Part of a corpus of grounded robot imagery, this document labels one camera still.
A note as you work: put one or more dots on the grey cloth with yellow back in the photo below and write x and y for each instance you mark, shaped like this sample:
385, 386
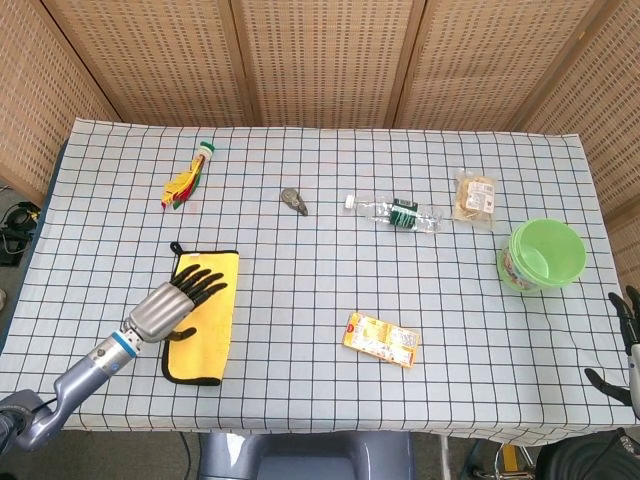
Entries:
210, 345

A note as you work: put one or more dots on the black covered robot base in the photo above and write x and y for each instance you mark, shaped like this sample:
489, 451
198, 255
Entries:
580, 460

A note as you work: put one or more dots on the yellow snack package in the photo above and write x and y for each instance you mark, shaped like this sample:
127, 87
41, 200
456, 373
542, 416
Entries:
382, 340

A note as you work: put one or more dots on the clear plastic bottle green label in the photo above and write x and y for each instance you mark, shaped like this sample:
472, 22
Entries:
402, 214

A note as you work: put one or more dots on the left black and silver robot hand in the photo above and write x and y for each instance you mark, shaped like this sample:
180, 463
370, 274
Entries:
160, 312

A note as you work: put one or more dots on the wooden woven folding screen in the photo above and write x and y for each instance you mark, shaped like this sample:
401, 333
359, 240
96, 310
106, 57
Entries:
325, 60

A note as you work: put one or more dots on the metal stool frame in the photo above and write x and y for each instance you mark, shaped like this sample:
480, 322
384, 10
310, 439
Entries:
505, 462

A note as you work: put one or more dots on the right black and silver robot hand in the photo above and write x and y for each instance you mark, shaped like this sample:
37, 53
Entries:
636, 365

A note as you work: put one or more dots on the colourful feather shuttlecock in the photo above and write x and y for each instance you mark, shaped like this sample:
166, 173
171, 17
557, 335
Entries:
185, 182

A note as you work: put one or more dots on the green plastic bowl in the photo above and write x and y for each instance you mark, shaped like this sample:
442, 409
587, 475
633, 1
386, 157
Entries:
555, 255

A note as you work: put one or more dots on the white checked tablecloth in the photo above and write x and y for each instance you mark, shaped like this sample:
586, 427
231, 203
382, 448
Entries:
450, 325

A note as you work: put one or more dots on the clear packet of biscuits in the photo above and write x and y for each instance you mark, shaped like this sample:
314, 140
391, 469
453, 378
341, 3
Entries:
475, 197

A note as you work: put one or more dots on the grey plastic stool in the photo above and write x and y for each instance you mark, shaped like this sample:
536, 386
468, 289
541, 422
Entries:
305, 457

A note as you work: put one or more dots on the printed tub with green rim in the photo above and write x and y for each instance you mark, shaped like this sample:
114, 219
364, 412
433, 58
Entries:
510, 272

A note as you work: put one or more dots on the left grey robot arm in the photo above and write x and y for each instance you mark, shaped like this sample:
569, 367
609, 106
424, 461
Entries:
85, 370

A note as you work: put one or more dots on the black equipment on floor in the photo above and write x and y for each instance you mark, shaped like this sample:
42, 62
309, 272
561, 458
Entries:
17, 225

